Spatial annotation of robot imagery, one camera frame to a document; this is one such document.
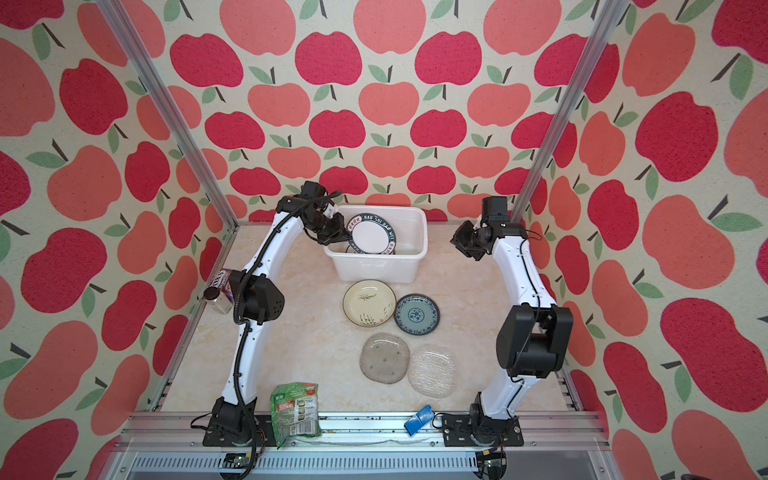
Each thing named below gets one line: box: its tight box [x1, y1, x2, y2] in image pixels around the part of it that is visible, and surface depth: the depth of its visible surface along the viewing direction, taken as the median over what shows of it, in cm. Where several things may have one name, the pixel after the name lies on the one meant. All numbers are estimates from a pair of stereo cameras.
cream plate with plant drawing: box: [342, 279, 397, 328], surface depth 99 cm
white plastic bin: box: [323, 205, 428, 283], surface depth 104 cm
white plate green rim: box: [346, 213, 397, 255], surface depth 103 cm
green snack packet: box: [270, 382, 322, 449], surface depth 78 cm
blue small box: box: [404, 405, 436, 437], surface depth 75 cm
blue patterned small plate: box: [394, 293, 440, 336], surface depth 97 cm
